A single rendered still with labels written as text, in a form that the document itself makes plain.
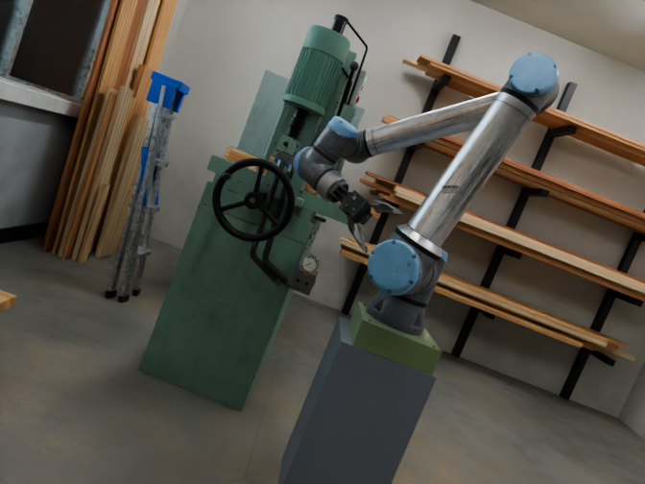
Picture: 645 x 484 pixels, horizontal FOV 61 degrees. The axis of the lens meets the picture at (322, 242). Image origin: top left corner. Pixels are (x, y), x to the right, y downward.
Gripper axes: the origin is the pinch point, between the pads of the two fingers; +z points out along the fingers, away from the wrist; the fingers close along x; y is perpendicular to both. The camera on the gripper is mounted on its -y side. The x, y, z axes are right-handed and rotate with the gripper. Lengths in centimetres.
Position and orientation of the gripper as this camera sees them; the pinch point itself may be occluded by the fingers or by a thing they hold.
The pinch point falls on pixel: (385, 234)
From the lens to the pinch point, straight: 158.0
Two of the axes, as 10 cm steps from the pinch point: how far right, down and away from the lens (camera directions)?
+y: -3.5, -2.2, -9.1
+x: 6.7, -7.4, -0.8
